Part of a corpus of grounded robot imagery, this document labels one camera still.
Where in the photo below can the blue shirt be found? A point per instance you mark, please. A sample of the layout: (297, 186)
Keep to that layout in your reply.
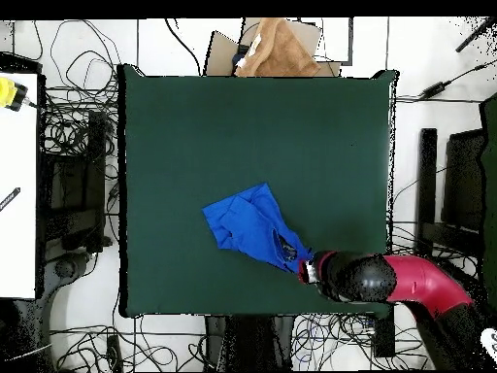
(248, 221)

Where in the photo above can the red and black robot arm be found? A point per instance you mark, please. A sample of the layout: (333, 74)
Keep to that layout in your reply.
(423, 279)

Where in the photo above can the dark green table cloth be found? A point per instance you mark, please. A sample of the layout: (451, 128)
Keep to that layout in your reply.
(194, 136)

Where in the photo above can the black chair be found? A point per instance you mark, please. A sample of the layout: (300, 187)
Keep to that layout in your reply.
(464, 178)

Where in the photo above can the brown towel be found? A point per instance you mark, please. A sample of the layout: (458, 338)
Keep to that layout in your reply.
(279, 54)

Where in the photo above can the cardboard box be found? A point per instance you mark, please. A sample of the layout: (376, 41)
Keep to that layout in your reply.
(221, 54)

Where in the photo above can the black rod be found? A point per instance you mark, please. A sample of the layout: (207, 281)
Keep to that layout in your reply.
(475, 35)

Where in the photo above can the white table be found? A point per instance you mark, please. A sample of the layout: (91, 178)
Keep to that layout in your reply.
(17, 175)

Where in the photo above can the black marker pen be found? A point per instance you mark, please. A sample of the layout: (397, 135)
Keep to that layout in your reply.
(9, 199)

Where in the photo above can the yellow and black tool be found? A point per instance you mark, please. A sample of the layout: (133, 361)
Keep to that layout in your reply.
(7, 93)

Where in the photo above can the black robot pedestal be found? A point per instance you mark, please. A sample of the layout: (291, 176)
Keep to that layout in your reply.
(252, 342)

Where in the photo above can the black metal frame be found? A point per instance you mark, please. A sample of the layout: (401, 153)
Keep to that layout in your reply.
(95, 175)

